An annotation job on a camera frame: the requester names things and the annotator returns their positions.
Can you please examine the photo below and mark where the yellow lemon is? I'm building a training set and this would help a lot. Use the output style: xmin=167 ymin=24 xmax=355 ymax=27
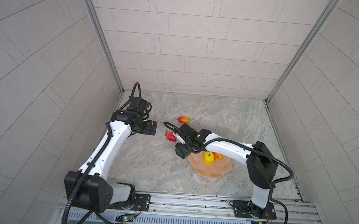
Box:
xmin=203 ymin=152 xmax=215 ymax=166

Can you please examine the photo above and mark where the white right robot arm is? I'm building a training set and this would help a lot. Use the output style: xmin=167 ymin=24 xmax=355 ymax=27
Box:
xmin=172 ymin=124 xmax=278 ymax=218

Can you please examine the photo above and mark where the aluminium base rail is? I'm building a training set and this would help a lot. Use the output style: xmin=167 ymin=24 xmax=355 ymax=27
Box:
xmin=47 ymin=182 xmax=334 ymax=224

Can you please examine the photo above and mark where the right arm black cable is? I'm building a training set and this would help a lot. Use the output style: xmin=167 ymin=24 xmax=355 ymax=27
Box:
xmin=155 ymin=121 xmax=298 ymax=224

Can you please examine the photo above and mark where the left aluminium corner post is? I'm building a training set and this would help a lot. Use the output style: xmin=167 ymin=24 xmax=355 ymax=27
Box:
xmin=82 ymin=0 xmax=124 ymax=93

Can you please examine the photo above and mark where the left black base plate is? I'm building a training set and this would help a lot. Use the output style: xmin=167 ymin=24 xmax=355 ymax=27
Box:
xmin=108 ymin=194 xmax=151 ymax=212

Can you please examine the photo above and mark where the red yellow mango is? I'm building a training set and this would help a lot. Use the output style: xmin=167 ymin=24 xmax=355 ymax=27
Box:
xmin=213 ymin=152 xmax=223 ymax=160
xmin=178 ymin=116 xmax=190 ymax=124

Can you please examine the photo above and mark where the aluminium corner post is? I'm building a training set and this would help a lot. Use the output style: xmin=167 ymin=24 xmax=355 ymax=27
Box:
xmin=265 ymin=0 xmax=341 ymax=105
xmin=82 ymin=0 xmax=124 ymax=93

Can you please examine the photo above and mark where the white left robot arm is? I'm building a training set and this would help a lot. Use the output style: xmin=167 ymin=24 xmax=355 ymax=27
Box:
xmin=64 ymin=96 xmax=157 ymax=213

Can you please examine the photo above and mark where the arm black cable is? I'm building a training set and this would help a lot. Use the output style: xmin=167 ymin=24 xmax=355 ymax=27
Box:
xmin=60 ymin=119 xmax=116 ymax=224
xmin=155 ymin=121 xmax=298 ymax=224

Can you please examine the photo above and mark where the red strawberry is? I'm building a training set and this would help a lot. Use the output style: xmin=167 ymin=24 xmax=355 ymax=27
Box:
xmin=165 ymin=131 xmax=177 ymax=142

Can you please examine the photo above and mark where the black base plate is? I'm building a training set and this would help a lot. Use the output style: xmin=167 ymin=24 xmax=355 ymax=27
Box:
xmin=108 ymin=194 xmax=151 ymax=212
xmin=229 ymin=200 xmax=277 ymax=220

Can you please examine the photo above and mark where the left circuit board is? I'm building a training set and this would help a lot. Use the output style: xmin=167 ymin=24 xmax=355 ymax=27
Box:
xmin=116 ymin=214 xmax=135 ymax=223

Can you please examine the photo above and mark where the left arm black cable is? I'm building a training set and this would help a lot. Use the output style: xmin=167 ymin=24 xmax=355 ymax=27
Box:
xmin=60 ymin=119 xmax=116 ymax=224

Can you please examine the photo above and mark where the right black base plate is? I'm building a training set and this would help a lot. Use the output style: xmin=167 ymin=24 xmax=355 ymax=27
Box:
xmin=229 ymin=200 xmax=277 ymax=220

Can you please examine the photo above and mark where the peach scalloped fruit bowl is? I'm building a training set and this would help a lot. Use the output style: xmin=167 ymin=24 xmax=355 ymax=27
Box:
xmin=188 ymin=152 xmax=232 ymax=179

